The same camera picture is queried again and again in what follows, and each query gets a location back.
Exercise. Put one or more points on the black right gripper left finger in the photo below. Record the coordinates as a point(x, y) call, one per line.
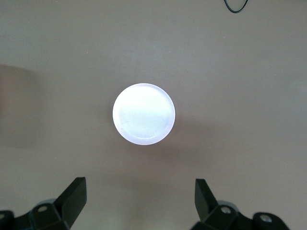
point(67, 206)

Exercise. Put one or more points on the pink round plate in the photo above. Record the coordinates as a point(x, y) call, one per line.
point(144, 113)

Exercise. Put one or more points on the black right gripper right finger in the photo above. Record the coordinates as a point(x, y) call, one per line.
point(208, 210)

